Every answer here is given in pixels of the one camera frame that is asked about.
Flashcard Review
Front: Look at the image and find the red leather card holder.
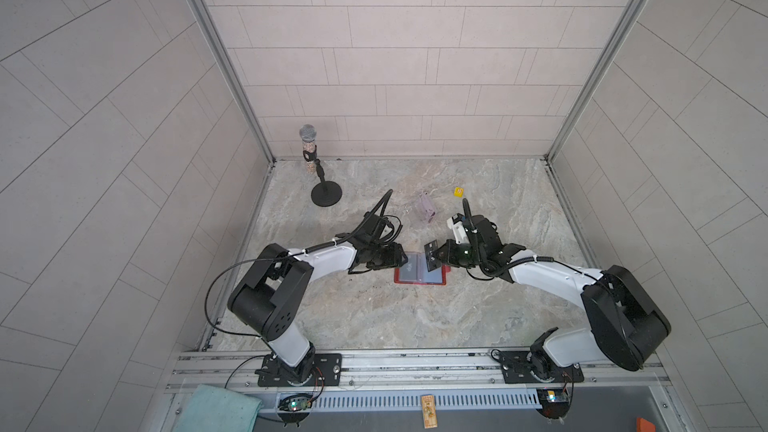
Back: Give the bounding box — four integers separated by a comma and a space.
394, 253, 451, 286

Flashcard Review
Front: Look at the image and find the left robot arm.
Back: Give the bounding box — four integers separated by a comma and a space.
227, 212, 407, 373

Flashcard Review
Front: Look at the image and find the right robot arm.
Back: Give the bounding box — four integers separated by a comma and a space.
435, 213, 672, 382

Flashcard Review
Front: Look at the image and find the microphone on black stand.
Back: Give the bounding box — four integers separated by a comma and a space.
299, 124, 343, 207

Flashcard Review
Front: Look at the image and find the small wooden block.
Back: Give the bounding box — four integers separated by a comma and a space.
420, 395, 438, 429

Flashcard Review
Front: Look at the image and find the right circuit board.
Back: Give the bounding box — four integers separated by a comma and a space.
536, 388, 571, 419

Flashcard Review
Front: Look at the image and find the left green circuit board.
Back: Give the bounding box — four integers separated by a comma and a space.
277, 394, 313, 423

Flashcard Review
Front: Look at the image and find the teal cloth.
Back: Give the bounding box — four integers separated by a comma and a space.
173, 385, 263, 432

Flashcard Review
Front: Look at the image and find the orange object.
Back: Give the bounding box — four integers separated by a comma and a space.
635, 417, 656, 432

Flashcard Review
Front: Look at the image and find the aluminium corner profile right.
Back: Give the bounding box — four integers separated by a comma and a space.
544, 0, 649, 164

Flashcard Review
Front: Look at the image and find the aluminium corner profile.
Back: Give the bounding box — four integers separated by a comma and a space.
187, 0, 276, 164
544, 0, 649, 164

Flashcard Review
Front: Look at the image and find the aluminium corner profile left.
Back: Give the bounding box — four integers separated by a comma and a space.
187, 0, 276, 164

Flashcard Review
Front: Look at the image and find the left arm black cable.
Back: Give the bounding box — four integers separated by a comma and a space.
203, 257, 277, 338

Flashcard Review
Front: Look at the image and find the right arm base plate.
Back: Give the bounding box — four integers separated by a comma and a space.
491, 349, 584, 384

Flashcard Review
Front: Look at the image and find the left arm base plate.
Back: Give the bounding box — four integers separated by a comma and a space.
256, 353, 343, 387

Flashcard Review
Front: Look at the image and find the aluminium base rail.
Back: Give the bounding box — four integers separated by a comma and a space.
165, 348, 671, 412

